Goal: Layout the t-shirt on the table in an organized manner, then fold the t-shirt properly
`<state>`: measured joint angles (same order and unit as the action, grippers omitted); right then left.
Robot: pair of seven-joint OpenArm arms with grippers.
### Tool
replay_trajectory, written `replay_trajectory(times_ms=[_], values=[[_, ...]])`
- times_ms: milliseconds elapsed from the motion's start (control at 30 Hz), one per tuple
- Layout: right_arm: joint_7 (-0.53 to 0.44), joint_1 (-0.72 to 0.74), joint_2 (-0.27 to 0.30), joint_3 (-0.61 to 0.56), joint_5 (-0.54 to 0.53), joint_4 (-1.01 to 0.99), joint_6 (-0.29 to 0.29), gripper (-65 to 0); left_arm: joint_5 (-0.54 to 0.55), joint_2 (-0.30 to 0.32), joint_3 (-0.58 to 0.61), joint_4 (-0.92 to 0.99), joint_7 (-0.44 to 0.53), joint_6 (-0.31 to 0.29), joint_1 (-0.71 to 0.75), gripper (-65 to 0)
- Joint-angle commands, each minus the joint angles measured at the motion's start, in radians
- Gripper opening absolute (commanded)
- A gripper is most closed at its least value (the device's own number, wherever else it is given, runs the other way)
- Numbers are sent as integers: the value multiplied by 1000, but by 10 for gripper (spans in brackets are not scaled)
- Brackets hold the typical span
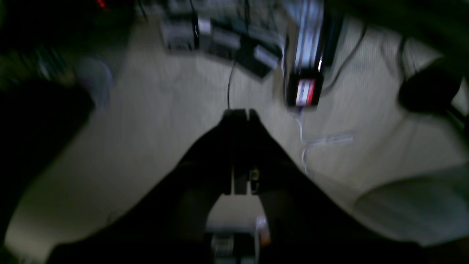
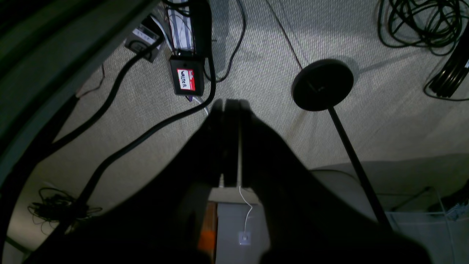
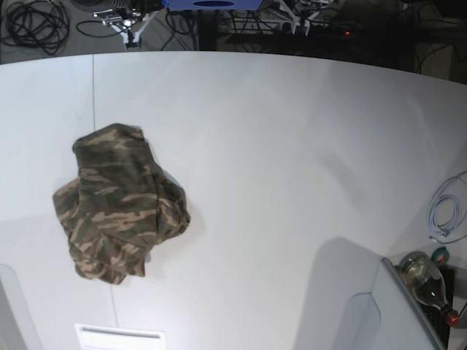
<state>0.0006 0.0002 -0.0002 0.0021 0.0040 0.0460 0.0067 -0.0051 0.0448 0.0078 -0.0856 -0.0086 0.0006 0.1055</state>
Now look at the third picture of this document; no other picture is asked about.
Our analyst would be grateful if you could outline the coiled black cables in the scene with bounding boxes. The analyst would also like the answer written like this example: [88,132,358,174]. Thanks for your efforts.
[1,0,71,56]

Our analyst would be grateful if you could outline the green tape roll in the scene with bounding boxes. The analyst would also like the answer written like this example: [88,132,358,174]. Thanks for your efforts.
[431,246,449,267]

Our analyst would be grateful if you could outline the blue box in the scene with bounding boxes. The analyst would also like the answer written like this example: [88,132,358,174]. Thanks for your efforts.
[163,0,263,11]

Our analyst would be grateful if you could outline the camouflage t-shirt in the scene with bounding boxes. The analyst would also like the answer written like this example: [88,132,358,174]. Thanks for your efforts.
[53,123,190,285]

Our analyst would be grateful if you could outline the clear plastic bottle red cap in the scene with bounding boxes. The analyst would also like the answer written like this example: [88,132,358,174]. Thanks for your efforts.
[398,252,460,327]

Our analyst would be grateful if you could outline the black power strip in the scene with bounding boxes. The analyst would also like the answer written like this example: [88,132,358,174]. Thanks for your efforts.
[279,20,362,37]

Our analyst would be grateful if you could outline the coiled white cable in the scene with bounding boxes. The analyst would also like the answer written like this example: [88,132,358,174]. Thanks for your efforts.
[426,171,467,244]

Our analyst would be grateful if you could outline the black perforated tray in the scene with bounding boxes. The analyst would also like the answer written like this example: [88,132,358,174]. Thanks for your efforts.
[420,266,455,349]

